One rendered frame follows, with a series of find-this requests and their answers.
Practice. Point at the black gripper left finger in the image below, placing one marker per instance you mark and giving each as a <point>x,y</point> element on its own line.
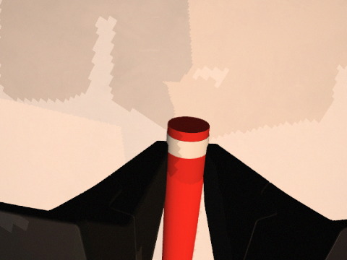
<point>117,219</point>

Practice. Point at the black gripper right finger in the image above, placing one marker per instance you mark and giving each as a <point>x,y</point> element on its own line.
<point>249,218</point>

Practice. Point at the red peg with white band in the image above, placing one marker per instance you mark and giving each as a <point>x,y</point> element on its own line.
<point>187,139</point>

